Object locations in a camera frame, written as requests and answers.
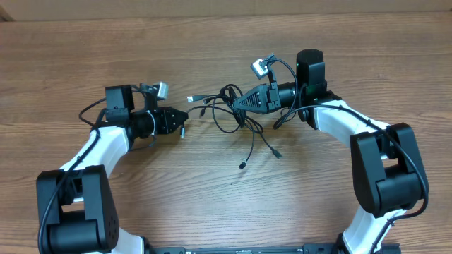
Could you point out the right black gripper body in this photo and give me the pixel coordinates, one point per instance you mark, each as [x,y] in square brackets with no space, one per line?
[274,97]

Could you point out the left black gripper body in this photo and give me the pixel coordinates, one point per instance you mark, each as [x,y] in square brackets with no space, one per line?
[162,121]

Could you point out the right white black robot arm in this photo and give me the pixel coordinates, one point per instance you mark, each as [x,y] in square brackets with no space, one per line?
[388,174]

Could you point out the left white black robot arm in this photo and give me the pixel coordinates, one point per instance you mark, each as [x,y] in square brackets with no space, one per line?
[75,205]

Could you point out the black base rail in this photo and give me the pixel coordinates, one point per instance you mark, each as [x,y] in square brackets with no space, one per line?
[243,249]

